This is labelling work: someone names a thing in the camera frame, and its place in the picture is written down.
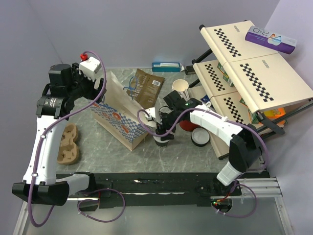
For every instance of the stack of paper cups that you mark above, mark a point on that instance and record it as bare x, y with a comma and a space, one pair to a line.
181, 86

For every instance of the teal blue box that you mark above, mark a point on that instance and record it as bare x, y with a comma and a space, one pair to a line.
167, 67

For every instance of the black paper coffee cup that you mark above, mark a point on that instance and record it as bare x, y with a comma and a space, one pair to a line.
162, 143

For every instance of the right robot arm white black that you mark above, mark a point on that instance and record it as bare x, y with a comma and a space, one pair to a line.
245, 144

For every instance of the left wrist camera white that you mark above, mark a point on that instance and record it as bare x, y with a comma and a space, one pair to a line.
91, 68

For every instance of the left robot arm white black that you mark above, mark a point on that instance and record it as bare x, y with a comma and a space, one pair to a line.
67, 83

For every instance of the green snack boxes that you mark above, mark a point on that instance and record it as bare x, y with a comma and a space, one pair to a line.
225, 75

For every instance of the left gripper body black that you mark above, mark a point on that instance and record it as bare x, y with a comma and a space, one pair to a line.
84, 86

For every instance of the white plastic cup lid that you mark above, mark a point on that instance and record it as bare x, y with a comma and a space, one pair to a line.
160, 141

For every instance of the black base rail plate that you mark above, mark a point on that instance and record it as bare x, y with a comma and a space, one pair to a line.
158, 189

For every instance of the brown coffee bean pouch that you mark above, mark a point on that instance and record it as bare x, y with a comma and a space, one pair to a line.
144, 88

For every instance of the blue checkered paper bag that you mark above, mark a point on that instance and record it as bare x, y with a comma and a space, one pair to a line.
117, 113

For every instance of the purple white box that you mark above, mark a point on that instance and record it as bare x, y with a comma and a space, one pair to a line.
271, 40

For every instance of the red cup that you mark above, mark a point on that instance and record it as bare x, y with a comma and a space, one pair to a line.
188, 126

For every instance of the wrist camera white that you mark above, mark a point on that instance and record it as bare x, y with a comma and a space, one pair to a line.
150, 114
91, 68

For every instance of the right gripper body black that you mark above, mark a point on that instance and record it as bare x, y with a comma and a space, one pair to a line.
167, 121

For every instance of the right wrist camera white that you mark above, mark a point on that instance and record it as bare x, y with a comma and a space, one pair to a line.
150, 114

